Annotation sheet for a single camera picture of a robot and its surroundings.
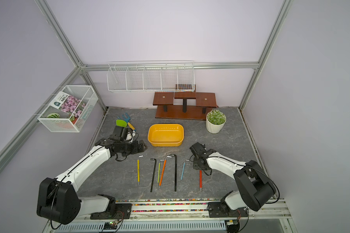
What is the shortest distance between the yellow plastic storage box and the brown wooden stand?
120 millimetres

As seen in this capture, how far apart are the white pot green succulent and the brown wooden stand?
0.04 m

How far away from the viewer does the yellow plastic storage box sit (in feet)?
3.21

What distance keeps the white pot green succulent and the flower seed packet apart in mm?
758

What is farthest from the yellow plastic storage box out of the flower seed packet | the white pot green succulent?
the flower seed packet

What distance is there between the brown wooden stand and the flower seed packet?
18.2 inches

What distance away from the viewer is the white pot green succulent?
3.22 ft

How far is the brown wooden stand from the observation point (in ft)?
3.37
